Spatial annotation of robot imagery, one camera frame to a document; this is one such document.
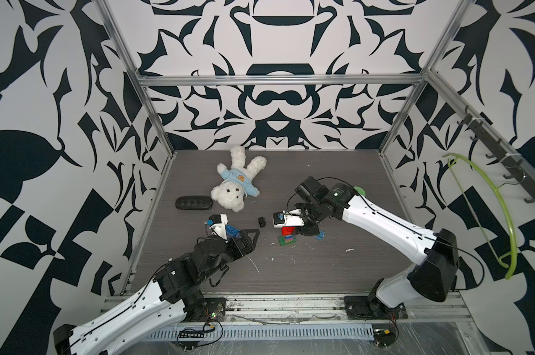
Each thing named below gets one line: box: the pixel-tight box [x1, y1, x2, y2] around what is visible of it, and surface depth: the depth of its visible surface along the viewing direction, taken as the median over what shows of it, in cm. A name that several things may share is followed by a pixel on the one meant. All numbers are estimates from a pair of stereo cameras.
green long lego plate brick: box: [278, 235, 297, 247], surface depth 89 cm
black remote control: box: [175, 195, 213, 211], surface depth 98 cm
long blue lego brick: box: [225, 224, 242, 239], surface depth 65 cm
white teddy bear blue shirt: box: [210, 145, 268, 213], surface depth 101 cm
